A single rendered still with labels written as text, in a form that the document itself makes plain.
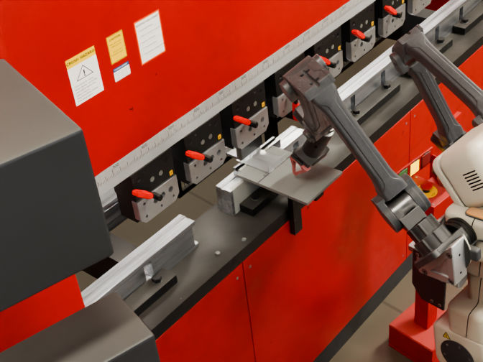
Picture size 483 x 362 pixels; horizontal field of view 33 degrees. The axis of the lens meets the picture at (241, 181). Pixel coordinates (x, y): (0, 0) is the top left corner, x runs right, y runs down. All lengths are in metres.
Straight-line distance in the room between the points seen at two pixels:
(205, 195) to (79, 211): 3.05
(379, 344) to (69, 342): 2.20
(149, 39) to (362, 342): 1.72
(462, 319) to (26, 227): 1.42
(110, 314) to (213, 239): 1.23
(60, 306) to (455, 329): 1.03
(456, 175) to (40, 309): 0.96
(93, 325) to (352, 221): 1.81
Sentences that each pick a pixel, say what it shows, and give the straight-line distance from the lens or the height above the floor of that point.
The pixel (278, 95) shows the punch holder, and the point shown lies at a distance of 2.47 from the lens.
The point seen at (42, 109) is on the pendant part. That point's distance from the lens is 1.03.
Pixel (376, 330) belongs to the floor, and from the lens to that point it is 3.33.
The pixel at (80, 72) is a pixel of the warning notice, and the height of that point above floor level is 1.59.
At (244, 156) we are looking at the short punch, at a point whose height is 1.03.
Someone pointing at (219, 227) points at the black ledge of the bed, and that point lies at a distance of 2.47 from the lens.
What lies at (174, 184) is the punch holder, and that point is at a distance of 2.21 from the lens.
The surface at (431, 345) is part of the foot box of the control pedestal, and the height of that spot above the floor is 0.12.
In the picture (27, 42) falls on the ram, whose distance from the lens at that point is 1.76.
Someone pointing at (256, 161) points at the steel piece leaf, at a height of 1.00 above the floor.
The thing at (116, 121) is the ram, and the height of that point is 1.43.
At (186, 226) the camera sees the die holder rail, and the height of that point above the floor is 0.97.
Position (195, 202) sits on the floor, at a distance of 4.01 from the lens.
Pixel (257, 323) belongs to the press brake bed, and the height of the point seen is 0.54.
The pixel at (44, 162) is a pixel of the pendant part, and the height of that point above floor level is 1.93.
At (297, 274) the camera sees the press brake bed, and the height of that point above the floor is 0.58.
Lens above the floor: 2.45
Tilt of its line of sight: 37 degrees down
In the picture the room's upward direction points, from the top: 7 degrees counter-clockwise
